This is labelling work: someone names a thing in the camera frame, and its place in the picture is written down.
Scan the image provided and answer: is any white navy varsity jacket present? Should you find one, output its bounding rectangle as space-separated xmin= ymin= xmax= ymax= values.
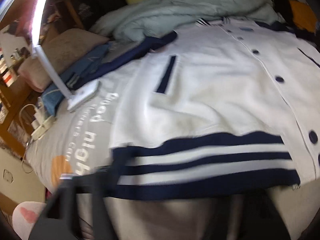
xmin=76 ymin=20 xmax=319 ymax=200

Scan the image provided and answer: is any white slipper with pink heart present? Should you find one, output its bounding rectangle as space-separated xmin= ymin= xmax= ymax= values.
xmin=12 ymin=202 xmax=46 ymax=239

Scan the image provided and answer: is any grey printed bed sheet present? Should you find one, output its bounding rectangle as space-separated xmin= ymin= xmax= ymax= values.
xmin=24 ymin=39 xmax=320 ymax=240

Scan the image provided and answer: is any white power strip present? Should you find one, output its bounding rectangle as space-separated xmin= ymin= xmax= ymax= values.
xmin=31 ymin=106 xmax=56 ymax=140

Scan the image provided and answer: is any white LED desk lamp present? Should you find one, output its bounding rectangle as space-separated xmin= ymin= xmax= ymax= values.
xmin=31 ymin=0 xmax=100 ymax=112

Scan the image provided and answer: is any blue folded garment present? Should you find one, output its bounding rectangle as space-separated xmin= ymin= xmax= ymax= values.
xmin=41 ymin=43 xmax=111 ymax=116

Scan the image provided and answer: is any beige patterned pillow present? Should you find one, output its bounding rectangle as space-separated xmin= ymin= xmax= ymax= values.
xmin=17 ymin=29 xmax=109 ymax=92

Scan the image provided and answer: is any black garment pile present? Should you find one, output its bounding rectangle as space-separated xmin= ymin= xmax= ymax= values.
xmin=273 ymin=0 xmax=297 ymax=29

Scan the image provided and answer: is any pale green quilt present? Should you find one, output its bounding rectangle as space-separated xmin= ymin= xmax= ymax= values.
xmin=90 ymin=0 xmax=280 ymax=44

